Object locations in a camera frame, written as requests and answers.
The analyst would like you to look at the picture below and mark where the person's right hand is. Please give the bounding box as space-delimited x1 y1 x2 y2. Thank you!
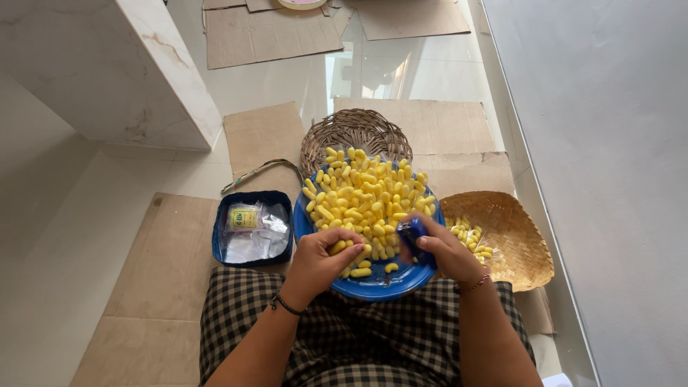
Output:
400 211 490 292

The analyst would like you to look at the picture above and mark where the person's left hand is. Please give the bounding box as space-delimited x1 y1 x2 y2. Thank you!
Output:
279 227 373 311

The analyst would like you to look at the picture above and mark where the blue stapler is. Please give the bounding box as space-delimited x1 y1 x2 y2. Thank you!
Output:
396 216 439 270

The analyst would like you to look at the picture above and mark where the heap of bagged yellow snacks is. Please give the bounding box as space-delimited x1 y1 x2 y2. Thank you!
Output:
444 215 495 264

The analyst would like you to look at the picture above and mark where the heap of clear plastic bags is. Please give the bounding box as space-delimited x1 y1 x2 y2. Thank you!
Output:
223 202 291 264

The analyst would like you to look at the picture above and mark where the woven bamboo tray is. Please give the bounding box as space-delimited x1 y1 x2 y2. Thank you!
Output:
439 191 555 293

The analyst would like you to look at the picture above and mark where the blue round plate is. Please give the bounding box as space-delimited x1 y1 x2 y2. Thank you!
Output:
293 160 446 302

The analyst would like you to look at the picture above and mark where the bag of yellow labels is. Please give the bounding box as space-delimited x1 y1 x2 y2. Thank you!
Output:
226 203 264 234

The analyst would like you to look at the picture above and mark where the torn brown cardboard sheet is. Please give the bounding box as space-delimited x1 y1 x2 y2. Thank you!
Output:
411 152 517 201

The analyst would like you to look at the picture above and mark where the pile of loose yellow snacks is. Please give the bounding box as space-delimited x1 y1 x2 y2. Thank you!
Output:
302 146 437 275

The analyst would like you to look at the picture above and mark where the checked black-and-beige skirt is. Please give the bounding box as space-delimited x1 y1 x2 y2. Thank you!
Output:
199 267 537 387

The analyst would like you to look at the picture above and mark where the blue fabric box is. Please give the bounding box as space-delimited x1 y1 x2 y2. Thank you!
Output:
211 190 295 268

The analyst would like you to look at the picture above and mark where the open-weave wicker basket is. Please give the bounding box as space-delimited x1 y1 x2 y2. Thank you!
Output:
300 109 414 176

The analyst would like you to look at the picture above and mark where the large brown cardboard sheet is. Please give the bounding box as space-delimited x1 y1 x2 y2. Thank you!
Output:
69 192 293 387

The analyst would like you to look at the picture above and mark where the round pink-rimmed white object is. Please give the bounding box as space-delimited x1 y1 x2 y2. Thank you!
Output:
277 0 329 11

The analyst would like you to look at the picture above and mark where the white marble counter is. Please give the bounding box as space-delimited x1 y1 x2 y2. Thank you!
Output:
0 0 223 152

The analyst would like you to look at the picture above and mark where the red beaded wrist bracelet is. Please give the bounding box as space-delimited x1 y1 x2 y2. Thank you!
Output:
456 271 492 294

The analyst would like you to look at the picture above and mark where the black wrist bracelet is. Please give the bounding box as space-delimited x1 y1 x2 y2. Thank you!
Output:
269 292 307 317

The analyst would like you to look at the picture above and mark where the striped fabric strap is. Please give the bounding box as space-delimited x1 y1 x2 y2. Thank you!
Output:
220 158 305 195

